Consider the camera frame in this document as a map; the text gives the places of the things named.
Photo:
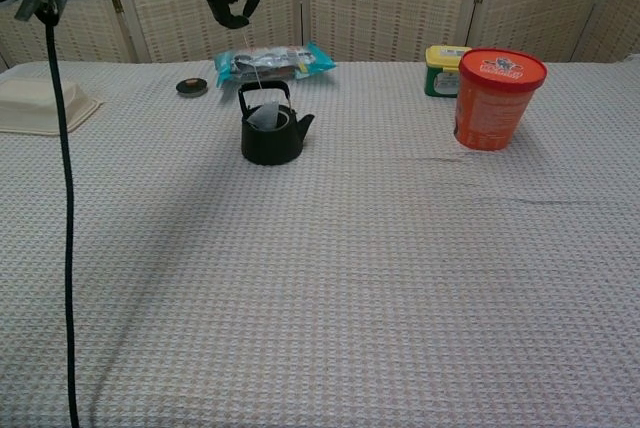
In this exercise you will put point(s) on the white woven tablecloth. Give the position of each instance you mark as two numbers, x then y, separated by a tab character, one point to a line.
350	273

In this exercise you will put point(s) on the orange tub with red lid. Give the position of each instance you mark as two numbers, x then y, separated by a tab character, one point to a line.
492	108

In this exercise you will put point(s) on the teal snack package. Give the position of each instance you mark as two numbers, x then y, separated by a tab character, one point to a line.
280	62

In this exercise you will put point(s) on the beige takeout food container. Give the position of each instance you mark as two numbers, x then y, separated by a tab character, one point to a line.
35	108

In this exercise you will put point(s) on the woven bamboo folding screen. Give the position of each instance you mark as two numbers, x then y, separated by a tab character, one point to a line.
390	3

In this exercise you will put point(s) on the round black teapot lid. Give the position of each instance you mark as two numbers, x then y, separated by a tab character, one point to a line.
191	87

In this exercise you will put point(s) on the green box with yellow lid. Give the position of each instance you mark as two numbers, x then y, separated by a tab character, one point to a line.
440	75

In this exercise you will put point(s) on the black cast iron teapot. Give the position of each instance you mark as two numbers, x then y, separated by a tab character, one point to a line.
272	145

